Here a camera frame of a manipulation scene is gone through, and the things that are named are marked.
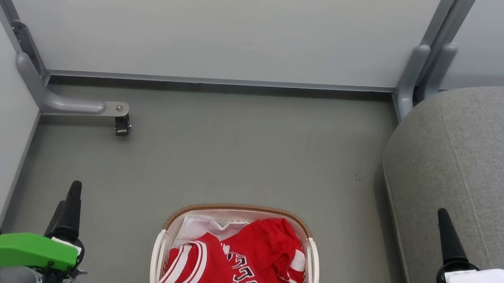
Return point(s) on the grey partition bottom rail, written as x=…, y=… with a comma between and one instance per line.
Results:
x=221, y=82

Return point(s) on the red basketball jersey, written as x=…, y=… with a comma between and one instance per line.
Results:
x=259, y=257

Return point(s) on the black caster wheel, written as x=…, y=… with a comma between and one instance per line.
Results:
x=122, y=126

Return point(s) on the white garment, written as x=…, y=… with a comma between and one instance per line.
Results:
x=195, y=228

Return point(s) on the grey double partition post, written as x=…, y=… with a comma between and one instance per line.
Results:
x=417, y=71

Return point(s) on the white wicker-rimmed laundry basket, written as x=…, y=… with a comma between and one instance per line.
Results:
x=312, y=270

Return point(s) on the grey fabric sofa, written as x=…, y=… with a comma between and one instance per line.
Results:
x=488, y=162

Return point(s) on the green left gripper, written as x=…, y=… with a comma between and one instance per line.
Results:
x=23, y=249

